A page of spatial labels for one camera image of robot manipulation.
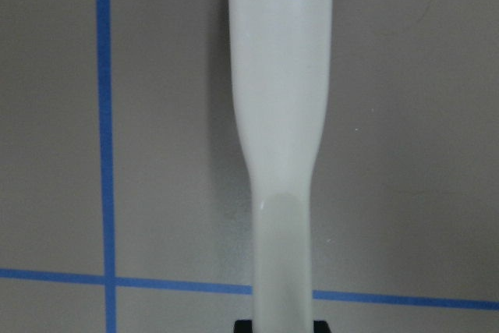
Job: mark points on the beige plastic dustpan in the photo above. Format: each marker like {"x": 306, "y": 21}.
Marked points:
{"x": 280, "y": 56}

